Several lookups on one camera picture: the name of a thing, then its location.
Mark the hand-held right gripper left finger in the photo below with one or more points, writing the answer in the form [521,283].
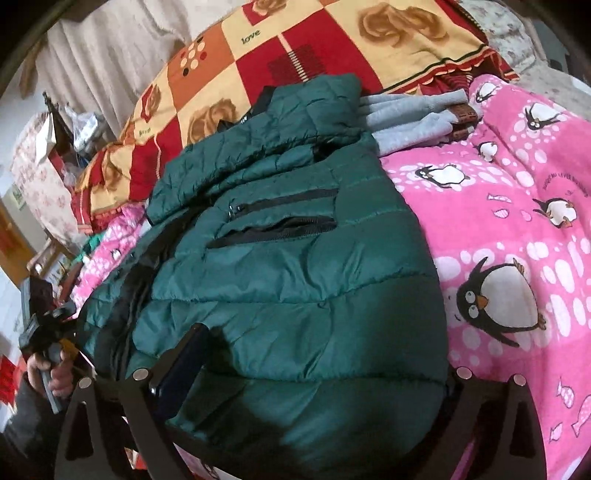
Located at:
[182,369]

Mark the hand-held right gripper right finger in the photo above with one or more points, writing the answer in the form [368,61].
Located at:
[480,415]

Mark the green quilted puffer jacket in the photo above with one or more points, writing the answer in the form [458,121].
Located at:
[277,277]

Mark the person's left forearm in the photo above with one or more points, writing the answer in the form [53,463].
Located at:
[25,434]

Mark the person's left hand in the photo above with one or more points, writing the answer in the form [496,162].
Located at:
[57,381]

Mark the wooden furniture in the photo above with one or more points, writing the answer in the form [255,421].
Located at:
[21,244]

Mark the green cloth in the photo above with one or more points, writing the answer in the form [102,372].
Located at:
[92,242]

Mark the pale floral cloth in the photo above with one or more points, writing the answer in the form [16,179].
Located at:
[44,184]

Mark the pink penguin print blanket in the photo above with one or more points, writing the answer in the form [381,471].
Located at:
[508,221]

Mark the white curtain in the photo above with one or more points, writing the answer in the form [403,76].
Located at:
[120,46]

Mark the brown patterned cloth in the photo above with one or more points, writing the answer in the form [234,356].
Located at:
[464,120]

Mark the grey knitted sweater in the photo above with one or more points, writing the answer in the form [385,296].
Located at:
[411,115]

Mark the rose patterned checked blanket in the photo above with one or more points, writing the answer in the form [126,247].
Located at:
[286,69]

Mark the white floral bedsheet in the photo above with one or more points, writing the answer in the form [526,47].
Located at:
[517,37]

